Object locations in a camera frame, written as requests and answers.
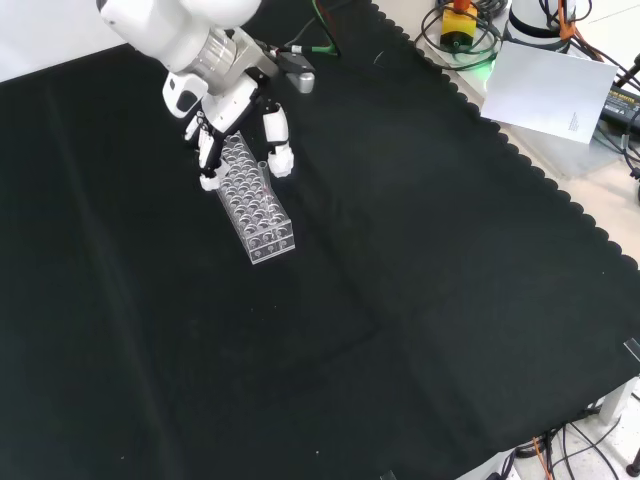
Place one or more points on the clear cloth clip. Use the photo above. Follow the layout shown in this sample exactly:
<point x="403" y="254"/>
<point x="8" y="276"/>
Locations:
<point x="387" y="475"/>
<point x="632" y="348"/>

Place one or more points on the clear acrylic test tube rack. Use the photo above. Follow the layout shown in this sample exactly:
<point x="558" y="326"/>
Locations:
<point x="250" y="220"/>

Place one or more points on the clear glass test tube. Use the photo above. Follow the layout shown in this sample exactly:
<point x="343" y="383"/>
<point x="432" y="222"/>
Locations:
<point x="265" y="182"/>

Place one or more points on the pale board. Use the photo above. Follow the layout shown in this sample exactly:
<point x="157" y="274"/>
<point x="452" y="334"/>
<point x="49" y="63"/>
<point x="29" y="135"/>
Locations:
<point x="545" y="90"/>

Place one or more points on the white table leg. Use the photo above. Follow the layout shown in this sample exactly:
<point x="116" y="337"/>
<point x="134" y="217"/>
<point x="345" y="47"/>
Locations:
<point x="617" y="400"/>

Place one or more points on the yellow stop button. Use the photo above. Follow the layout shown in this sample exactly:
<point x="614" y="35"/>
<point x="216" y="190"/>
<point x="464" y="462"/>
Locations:
<point x="457" y="25"/>

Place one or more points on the grey metal base plate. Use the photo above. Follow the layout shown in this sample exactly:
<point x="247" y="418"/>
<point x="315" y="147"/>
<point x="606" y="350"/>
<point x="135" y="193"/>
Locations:
<point x="560" y="155"/>

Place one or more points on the black power adapter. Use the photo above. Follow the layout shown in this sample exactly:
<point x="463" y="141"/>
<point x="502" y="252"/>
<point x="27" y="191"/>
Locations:
<point x="622" y="107"/>

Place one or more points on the black bench cloth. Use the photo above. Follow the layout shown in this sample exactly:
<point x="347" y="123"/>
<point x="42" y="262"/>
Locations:
<point x="350" y="300"/>

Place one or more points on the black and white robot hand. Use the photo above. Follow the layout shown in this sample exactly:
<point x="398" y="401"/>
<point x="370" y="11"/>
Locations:
<point x="227" y="102"/>

